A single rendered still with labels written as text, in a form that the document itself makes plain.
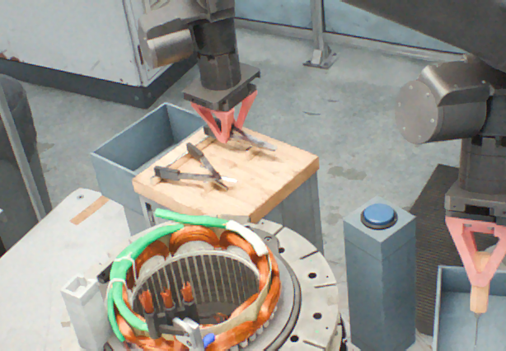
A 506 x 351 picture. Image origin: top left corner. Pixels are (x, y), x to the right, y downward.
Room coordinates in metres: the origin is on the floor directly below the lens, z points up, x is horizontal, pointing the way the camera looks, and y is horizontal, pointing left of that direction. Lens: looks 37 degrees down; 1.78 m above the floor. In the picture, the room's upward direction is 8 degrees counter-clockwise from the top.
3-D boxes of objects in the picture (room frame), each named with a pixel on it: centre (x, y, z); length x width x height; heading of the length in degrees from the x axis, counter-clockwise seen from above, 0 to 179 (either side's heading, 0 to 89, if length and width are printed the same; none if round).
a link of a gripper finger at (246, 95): (1.01, 0.02, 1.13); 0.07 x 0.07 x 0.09; 47
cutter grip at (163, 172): (0.95, 0.12, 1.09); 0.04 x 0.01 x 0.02; 60
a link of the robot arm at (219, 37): (1.01, 0.03, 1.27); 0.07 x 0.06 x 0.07; 108
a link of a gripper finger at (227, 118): (1.01, 0.02, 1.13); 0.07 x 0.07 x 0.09; 47
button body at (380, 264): (0.85, -0.16, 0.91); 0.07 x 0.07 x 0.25; 35
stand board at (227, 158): (0.97, 0.03, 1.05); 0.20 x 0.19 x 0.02; 45
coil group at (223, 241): (0.73, 0.03, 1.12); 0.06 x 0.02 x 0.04; 50
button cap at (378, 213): (0.85, -0.16, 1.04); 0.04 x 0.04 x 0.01
